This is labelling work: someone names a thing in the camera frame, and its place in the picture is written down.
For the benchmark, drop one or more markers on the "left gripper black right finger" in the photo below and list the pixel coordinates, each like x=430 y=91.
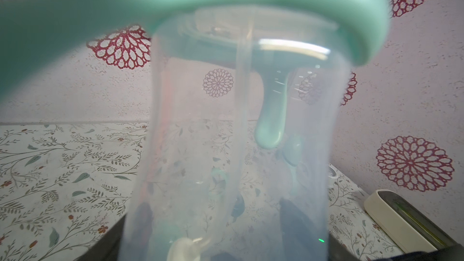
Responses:
x=337 y=252

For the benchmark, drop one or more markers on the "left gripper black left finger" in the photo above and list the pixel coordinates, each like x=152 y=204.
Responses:
x=107 y=248

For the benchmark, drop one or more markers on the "white sterilizer box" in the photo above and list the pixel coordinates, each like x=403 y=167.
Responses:
x=410 y=229

